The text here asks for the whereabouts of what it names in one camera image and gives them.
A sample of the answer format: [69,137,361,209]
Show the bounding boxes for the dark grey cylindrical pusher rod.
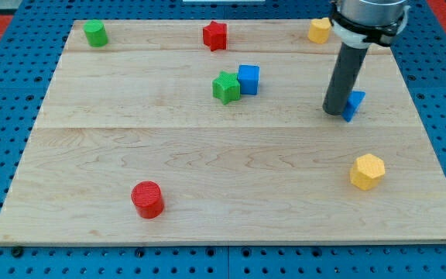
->
[322,43,368,115]

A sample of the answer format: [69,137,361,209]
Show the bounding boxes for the yellow hexagon block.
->
[349,153,386,191]

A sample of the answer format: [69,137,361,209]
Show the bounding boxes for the blue triangle block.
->
[341,91,366,122]

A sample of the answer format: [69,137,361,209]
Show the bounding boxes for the yellow heart block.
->
[307,17,331,44]

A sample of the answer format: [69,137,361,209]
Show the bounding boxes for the blue cube block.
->
[237,64,260,95]

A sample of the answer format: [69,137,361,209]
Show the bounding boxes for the green star block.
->
[212,71,241,105]

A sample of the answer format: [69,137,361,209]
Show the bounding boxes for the red star block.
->
[202,21,228,51]

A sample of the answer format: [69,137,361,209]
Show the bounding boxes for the light wooden board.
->
[0,20,446,246]

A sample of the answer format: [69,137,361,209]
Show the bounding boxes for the red cylinder block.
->
[131,181,164,219]

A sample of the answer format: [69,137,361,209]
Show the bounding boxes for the green cylinder block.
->
[83,19,108,47]

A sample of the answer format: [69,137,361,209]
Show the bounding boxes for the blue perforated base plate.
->
[0,1,446,278]

